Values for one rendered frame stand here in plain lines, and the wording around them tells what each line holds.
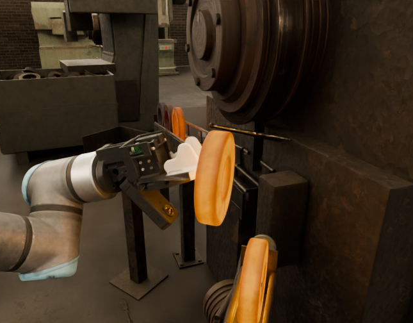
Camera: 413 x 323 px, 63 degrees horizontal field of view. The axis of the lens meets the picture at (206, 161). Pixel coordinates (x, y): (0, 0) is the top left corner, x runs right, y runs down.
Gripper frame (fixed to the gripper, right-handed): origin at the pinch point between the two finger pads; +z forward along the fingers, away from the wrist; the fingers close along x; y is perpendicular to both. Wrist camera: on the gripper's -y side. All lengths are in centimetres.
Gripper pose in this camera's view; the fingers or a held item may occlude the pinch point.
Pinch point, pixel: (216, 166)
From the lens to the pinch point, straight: 54.7
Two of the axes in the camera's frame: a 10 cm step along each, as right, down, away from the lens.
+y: -2.7, -9.2, -2.9
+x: 2.7, -3.6, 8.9
